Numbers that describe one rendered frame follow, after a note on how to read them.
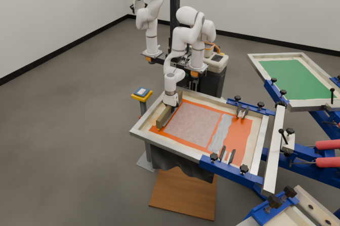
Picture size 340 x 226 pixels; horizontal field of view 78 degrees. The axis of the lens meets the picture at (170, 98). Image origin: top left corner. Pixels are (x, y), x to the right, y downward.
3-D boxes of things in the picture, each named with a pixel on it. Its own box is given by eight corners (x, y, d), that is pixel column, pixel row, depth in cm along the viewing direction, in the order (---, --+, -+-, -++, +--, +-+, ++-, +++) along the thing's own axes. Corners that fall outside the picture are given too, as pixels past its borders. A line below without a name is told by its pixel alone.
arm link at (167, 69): (187, 47, 131) (183, 78, 142) (169, 43, 136) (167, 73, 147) (181, 51, 124) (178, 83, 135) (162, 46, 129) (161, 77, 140)
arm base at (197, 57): (195, 58, 179) (196, 41, 169) (208, 62, 173) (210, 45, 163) (185, 66, 168) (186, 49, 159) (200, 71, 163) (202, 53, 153)
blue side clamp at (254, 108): (224, 108, 160) (226, 101, 155) (226, 104, 163) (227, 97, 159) (266, 121, 149) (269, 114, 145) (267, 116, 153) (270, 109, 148)
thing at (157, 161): (153, 169, 166) (149, 134, 139) (155, 165, 169) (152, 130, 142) (208, 195, 150) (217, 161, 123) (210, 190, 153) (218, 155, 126)
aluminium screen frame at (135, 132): (129, 135, 138) (129, 131, 136) (170, 87, 178) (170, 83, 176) (253, 186, 111) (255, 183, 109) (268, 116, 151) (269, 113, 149)
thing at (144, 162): (135, 164, 230) (122, 96, 169) (146, 149, 245) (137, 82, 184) (153, 172, 222) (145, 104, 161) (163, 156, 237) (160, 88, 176)
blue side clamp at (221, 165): (198, 166, 122) (199, 159, 117) (201, 160, 125) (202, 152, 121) (252, 189, 111) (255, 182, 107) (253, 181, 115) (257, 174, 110)
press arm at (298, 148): (278, 150, 124) (280, 145, 120) (279, 143, 128) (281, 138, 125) (310, 162, 118) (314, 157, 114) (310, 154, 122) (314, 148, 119)
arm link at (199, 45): (194, 43, 165) (195, 23, 155) (210, 47, 160) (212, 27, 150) (188, 48, 159) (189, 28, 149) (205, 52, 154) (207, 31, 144)
